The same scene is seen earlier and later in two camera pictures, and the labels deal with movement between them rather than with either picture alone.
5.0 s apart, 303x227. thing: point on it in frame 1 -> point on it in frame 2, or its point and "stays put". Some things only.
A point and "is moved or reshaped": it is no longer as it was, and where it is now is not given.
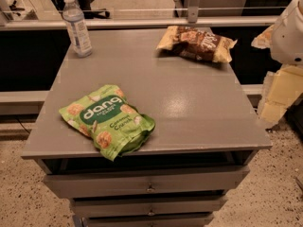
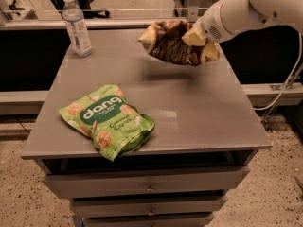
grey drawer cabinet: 205,132 stays put
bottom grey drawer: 181,219 stays put
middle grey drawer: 115,206 stays put
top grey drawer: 115,182 stays put
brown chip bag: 196,43 is moved or reshaped
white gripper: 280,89 -> 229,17
